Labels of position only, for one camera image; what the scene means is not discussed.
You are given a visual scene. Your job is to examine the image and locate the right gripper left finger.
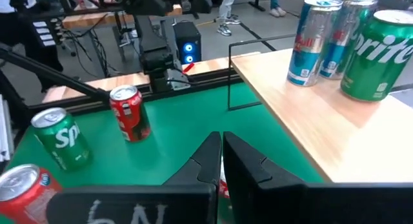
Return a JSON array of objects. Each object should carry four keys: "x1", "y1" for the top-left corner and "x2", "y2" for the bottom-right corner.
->
[{"x1": 163, "y1": 131, "x2": 223, "y2": 186}]

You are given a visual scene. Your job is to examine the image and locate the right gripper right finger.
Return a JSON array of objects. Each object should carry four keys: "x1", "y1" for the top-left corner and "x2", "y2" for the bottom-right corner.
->
[{"x1": 223, "y1": 131, "x2": 306, "y2": 224}]

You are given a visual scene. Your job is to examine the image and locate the blue silver Red Bull can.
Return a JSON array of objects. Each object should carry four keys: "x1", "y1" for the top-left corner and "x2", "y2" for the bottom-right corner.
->
[
  {"x1": 287, "y1": 0, "x2": 343, "y2": 88},
  {"x1": 319, "y1": 0, "x2": 381, "y2": 80}
]

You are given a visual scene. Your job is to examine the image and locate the green Sprite can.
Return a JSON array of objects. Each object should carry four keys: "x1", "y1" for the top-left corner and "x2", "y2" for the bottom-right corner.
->
[
  {"x1": 30, "y1": 107, "x2": 93, "y2": 172},
  {"x1": 340, "y1": 9, "x2": 413, "y2": 103}
]

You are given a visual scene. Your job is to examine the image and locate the green table mat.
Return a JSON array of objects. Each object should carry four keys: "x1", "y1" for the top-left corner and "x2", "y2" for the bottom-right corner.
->
[{"x1": 0, "y1": 81, "x2": 325, "y2": 224}]

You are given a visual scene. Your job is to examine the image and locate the black computer tower blue lights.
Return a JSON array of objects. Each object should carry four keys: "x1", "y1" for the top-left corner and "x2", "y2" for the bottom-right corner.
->
[{"x1": 173, "y1": 21, "x2": 203, "y2": 65}]

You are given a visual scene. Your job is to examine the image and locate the wooden workbench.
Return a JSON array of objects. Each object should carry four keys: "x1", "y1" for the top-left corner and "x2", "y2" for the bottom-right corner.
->
[{"x1": 63, "y1": 3, "x2": 183, "y2": 30}]

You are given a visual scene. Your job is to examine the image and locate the red-orange Fanta can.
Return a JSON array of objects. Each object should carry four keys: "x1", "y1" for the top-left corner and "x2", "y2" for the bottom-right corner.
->
[{"x1": 0, "y1": 163, "x2": 64, "y2": 224}]

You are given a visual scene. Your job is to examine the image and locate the black box white labels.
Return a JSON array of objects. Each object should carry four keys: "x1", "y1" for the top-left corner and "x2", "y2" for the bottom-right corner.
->
[{"x1": 31, "y1": 19, "x2": 58, "y2": 50}]

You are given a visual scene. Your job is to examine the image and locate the black table frame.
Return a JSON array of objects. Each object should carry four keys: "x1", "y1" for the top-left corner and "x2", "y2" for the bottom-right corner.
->
[{"x1": 0, "y1": 48, "x2": 241, "y2": 128}]

